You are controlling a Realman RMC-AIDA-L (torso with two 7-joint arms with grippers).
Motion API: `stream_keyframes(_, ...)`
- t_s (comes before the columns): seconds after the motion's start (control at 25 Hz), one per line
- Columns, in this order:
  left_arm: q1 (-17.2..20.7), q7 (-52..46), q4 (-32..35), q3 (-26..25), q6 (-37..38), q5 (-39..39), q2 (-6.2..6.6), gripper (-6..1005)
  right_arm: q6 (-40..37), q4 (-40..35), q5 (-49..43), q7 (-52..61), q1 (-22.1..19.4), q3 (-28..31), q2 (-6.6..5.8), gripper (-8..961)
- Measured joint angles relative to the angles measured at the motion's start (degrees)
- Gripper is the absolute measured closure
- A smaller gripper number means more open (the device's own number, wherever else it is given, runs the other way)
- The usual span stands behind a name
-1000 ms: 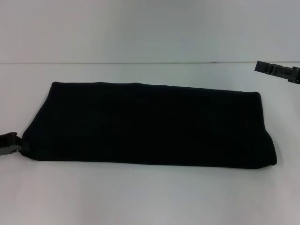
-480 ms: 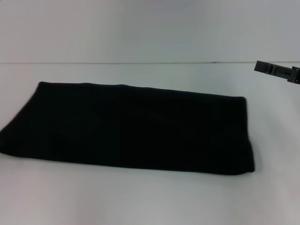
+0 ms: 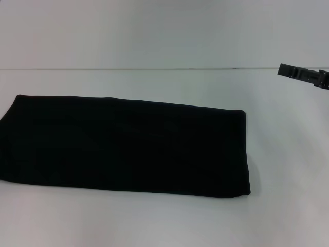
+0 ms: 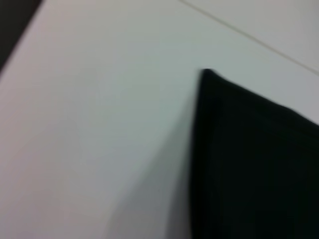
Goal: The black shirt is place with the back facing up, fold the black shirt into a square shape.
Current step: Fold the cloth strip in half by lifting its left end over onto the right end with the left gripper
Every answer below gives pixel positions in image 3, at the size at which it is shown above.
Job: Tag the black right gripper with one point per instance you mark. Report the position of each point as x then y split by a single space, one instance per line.
324 78

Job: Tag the black shirt with white print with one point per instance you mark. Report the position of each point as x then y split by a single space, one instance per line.
128 149

